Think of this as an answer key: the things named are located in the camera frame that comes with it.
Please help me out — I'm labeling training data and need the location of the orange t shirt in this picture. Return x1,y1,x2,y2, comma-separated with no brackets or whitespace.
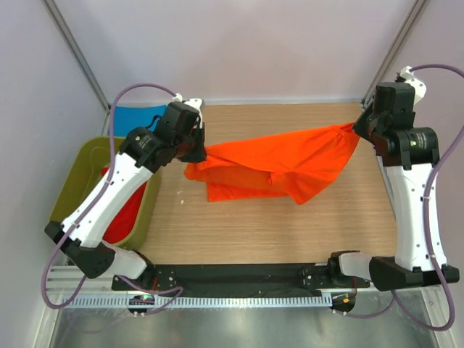
184,123,360,205

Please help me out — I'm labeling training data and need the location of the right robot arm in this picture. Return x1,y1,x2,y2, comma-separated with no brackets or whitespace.
326,78,460,291

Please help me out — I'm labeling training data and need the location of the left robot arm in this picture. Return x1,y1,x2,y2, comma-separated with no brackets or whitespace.
45,99,206,290

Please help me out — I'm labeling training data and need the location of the blue folded t shirt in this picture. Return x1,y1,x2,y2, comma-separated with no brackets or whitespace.
114,105,166,138

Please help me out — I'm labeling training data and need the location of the red t shirt in basket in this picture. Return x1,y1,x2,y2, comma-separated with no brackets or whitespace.
103,183,146,248

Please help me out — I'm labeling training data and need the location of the olive green plastic basket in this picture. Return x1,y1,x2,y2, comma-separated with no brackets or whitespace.
49,136,162,250

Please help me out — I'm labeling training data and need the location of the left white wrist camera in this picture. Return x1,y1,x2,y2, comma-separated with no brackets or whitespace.
171,94,205,115

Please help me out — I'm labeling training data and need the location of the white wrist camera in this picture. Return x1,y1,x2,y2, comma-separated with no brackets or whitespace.
395,66,427,105
171,94,205,115

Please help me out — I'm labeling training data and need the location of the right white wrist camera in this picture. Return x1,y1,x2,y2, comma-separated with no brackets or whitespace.
395,66,427,105

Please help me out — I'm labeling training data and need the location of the right aluminium corner post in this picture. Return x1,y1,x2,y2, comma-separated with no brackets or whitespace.
360,0,430,111

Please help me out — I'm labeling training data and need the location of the aluminium corner post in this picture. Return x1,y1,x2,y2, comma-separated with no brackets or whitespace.
360,0,430,111
41,0,111,113

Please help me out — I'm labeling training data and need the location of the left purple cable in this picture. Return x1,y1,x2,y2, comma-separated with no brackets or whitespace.
40,83,186,333

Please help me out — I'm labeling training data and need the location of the purple cable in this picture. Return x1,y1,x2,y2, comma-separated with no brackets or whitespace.
340,64,464,331
40,83,186,333

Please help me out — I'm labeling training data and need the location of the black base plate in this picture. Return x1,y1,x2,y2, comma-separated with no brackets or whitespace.
130,263,370,298

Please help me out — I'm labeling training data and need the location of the left aluminium corner post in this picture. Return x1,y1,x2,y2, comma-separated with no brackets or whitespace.
41,0,111,113

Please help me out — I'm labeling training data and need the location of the aluminium frame rail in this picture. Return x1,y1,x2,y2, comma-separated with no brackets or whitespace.
46,263,390,295

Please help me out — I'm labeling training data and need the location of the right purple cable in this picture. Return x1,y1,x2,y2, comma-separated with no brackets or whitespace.
340,64,464,331

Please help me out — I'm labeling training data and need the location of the white slotted cable duct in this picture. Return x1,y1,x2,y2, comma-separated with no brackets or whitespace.
67,292,332,309

